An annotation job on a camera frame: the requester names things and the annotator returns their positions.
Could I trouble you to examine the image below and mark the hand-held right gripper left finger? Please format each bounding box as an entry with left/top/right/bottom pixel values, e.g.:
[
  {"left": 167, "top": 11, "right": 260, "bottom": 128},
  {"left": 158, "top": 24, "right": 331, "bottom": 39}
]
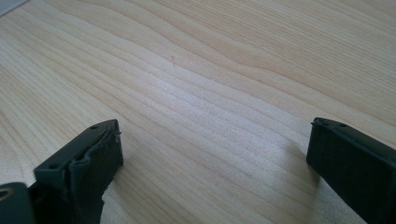
[{"left": 29, "top": 119, "right": 124, "bottom": 224}]

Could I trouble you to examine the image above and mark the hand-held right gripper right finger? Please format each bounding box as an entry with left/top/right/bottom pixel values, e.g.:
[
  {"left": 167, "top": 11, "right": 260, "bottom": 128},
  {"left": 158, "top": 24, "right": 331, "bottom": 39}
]
[{"left": 305, "top": 117, "right": 396, "bottom": 224}]

